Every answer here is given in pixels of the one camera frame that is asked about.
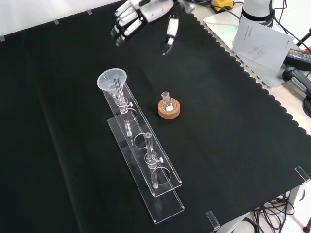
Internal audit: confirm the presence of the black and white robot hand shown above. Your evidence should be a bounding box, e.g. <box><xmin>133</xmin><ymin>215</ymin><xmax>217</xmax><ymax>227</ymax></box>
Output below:
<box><xmin>110</xmin><ymin>0</ymin><xmax>195</xmax><ymax>56</ymax></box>

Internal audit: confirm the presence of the translucent plastic funnel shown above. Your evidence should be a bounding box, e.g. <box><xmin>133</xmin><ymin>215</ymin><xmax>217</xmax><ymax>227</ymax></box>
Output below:
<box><xmin>97</xmin><ymin>68</ymin><xmax>128</xmax><ymax>98</ymax></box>

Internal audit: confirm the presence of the clear acrylic funnel stand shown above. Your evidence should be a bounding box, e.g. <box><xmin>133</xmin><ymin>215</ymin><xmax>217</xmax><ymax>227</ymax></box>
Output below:
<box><xmin>101</xmin><ymin>72</ymin><xmax>185</xmax><ymax>224</ymax></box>

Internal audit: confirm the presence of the pale base board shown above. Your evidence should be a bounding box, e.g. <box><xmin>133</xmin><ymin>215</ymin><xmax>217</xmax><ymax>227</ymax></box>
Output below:
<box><xmin>203</xmin><ymin>13</ymin><xmax>289</xmax><ymax>89</ymax></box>

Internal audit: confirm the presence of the yellow stop button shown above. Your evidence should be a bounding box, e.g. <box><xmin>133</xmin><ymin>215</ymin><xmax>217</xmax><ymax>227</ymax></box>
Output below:
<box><xmin>210</xmin><ymin>0</ymin><xmax>234</xmax><ymax>12</ymax></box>

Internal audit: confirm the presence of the small round-bottom glass flask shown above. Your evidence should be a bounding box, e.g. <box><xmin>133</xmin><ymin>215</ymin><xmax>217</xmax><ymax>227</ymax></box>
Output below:
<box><xmin>160</xmin><ymin>91</ymin><xmax>175</xmax><ymax>113</ymax></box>

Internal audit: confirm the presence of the white paper booklet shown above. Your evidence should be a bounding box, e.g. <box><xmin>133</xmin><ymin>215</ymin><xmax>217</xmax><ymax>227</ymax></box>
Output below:
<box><xmin>232</xmin><ymin>17</ymin><xmax>295</xmax><ymax>71</ymax></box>

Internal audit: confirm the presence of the black bench cloth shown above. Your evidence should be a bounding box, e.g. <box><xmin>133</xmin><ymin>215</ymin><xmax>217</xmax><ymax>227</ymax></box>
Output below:
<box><xmin>0</xmin><ymin>0</ymin><xmax>311</xmax><ymax>233</ymax></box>

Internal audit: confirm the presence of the black tripod leg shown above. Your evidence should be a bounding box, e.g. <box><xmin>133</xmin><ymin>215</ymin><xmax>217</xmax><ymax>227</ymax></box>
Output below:
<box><xmin>295</xmin><ymin>26</ymin><xmax>311</xmax><ymax>49</ymax></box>

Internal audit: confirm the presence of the black power supply box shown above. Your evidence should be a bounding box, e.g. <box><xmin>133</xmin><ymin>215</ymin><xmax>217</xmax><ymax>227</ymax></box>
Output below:
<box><xmin>284</xmin><ymin>47</ymin><xmax>311</xmax><ymax>71</ymax></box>

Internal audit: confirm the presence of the black and green device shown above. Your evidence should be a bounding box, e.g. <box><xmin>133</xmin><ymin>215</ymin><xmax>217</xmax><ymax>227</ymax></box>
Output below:
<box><xmin>281</xmin><ymin>65</ymin><xmax>311</xmax><ymax>97</ymax></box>

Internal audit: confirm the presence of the cork ring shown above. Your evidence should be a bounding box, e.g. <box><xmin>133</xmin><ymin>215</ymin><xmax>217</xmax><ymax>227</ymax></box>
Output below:
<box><xmin>157</xmin><ymin>99</ymin><xmax>182</xmax><ymax>120</ymax></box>

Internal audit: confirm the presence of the black cable bundle on arm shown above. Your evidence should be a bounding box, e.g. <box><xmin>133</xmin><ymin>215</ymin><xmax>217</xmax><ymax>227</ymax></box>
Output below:
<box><xmin>266</xmin><ymin>0</ymin><xmax>311</xmax><ymax>53</ymax></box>

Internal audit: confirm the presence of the black floor cable bundle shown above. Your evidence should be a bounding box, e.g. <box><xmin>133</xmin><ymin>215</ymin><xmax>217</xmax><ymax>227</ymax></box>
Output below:
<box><xmin>242</xmin><ymin>191</ymin><xmax>311</xmax><ymax>233</ymax></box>

